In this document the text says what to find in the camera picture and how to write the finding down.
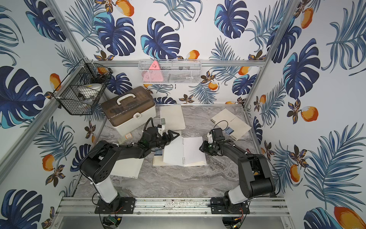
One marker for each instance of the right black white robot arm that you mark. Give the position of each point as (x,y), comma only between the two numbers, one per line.
(255,176)

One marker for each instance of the pink triangle item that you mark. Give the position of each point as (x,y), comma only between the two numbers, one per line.
(153,74)

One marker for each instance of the brown lid storage box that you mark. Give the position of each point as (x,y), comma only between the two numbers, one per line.
(130,110)

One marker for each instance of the green circuit board left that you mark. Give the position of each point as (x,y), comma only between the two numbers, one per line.
(109,221)

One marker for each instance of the white mesh wall shelf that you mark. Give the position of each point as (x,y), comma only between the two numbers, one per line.
(175,71)

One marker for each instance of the cream notebook back right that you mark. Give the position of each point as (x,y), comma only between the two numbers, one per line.
(230,124)

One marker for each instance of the torn cream notebook page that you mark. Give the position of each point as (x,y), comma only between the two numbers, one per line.
(129,168)

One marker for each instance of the white bowl in basket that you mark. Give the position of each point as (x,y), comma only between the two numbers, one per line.
(89,91)

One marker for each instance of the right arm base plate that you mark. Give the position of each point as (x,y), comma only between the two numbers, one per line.
(226,205)

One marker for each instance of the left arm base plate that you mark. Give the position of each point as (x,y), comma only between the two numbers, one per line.
(120,205)

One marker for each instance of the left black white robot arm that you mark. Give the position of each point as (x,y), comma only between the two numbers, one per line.
(98,164)

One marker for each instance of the black wire basket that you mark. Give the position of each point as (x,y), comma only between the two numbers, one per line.
(84,73)

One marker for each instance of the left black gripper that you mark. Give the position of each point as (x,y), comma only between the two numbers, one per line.
(165,137)

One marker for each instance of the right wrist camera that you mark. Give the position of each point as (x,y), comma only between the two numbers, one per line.
(210,138)

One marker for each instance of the aluminium front rail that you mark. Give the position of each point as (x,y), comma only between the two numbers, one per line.
(171,207)

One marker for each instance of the large cream notebook blue label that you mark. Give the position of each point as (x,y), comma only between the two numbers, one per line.
(183,152)

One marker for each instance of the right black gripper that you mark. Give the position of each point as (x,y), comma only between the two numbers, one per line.
(203,147)

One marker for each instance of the cream spiral notebook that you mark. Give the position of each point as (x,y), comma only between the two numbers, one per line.
(172,117)

